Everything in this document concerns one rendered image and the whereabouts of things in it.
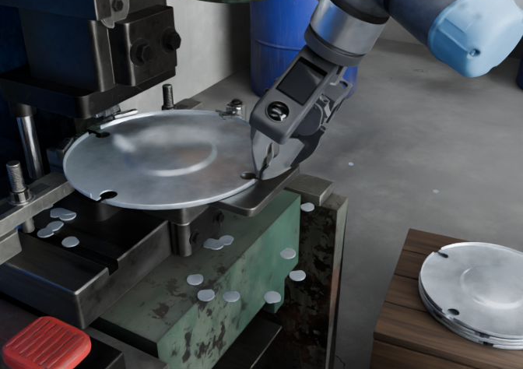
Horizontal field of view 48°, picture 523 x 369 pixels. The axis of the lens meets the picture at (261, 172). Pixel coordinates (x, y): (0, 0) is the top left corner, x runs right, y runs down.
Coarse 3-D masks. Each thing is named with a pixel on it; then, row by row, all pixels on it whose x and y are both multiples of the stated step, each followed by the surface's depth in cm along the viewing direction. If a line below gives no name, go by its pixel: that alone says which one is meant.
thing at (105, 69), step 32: (128, 0) 72; (160, 0) 79; (32, 32) 75; (64, 32) 72; (96, 32) 70; (128, 32) 71; (160, 32) 76; (32, 64) 77; (64, 64) 74; (96, 64) 72; (128, 64) 72; (160, 64) 77
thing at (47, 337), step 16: (48, 320) 56; (16, 336) 55; (32, 336) 55; (48, 336) 55; (64, 336) 55; (80, 336) 55; (16, 352) 53; (32, 352) 53; (48, 352) 53; (64, 352) 53; (80, 352) 53; (16, 368) 52; (32, 368) 51; (48, 368) 51; (64, 368) 52
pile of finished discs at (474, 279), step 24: (432, 264) 125; (456, 264) 125; (480, 264) 125; (504, 264) 125; (432, 288) 118; (456, 288) 118; (480, 288) 118; (504, 288) 118; (432, 312) 115; (456, 312) 114; (480, 312) 112; (504, 312) 112; (480, 336) 109; (504, 336) 106
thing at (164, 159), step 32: (128, 128) 90; (160, 128) 90; (192, 128) 90; (224, 128) 90; (64, 160) 79; (96, 160) 81; (128, 160) 80; (160, 160) 79; (192, 160) 79; (224, 160) 81; (96, 192) 73; (128, 192) 73; (160, 192) 73; (192, 192) 73; (224, 192) 73
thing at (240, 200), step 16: (240, 176) 77; (288, 176) 77; (240, 192) 74; (256, 192) 74; (272, 192) 74; (192, 208) 81; (208, 208) 85; (224, 208) 72; (240, 208) 71; (256, 208) 71; (176, 224) 81; (192, 224) 82; (208, 224) 86; (176, 240) 82; (192, 240) 82
